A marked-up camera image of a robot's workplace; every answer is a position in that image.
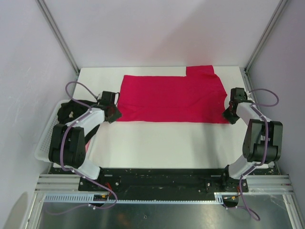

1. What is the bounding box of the pink garment in basket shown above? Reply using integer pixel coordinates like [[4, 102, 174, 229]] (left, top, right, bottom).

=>
[[85, 140, 91, 155]]

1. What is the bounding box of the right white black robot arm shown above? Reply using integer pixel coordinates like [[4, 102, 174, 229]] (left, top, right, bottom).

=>
[[220, 87, 283, 191]]

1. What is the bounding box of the white slotted cable duct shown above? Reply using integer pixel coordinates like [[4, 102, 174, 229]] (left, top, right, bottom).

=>
[[44, 193, 237, 204]]

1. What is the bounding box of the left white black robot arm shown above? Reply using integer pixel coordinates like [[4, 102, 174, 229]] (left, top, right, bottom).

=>
[[48, 91, 122, 191]]

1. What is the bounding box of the white plastic laundry basket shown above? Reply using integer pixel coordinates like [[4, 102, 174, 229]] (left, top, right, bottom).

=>
[[34, 99, 96, 163]]

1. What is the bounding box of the right aluminium frame post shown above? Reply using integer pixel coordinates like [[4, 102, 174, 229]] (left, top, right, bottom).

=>
[[244, 0, 290, 72]]

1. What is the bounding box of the left aluminium frame post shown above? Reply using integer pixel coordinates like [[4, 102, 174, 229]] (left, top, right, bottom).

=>
[[35, 0, 80, 75]]

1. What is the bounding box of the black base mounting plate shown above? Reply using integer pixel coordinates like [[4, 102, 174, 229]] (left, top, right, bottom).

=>
[[49, 167, 250, 201]]

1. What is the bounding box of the black t shirt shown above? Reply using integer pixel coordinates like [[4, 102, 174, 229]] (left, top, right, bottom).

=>
[[56, 99, 101, 144]]

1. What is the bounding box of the red t shirt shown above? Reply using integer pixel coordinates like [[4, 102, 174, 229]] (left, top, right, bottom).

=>
[[118, 65, 228, 124]]

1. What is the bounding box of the aluminium frame post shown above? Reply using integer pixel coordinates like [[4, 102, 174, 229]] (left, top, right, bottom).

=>
[[244, 0, 290, 72], [35, 0, 80, 75]]

